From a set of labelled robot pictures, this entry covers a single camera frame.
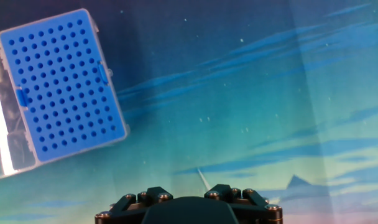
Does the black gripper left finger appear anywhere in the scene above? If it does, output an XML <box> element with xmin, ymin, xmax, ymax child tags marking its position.
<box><xmin>94</xmin><ymin>186</ymin><xmax>174</xmax><ymax>224</ymax></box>

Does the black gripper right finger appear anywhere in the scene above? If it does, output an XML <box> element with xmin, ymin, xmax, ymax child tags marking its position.
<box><xmin>204</xmin><ymin>184</ymin><xmax>284</xmax><ymax>224</ymax></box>

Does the small clear pipette tip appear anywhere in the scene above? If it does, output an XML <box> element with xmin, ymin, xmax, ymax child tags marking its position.
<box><xmin>196</xmin><ymin>167</ymin><xmax>213</xmax><ymax>192</ymax></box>

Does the blue pipette tip rack box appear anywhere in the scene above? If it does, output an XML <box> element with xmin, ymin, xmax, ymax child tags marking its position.
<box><xmin>0</xmin><ymin>8</ymin><xmax>131</xmax><ymax>183</ymax></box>

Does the printed forest sunset cloth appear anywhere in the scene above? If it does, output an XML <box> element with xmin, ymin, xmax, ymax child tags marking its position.
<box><xmin>0</xmin><ymin>0</ymin><xmax>378</xmax><ymax>224</ymax></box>

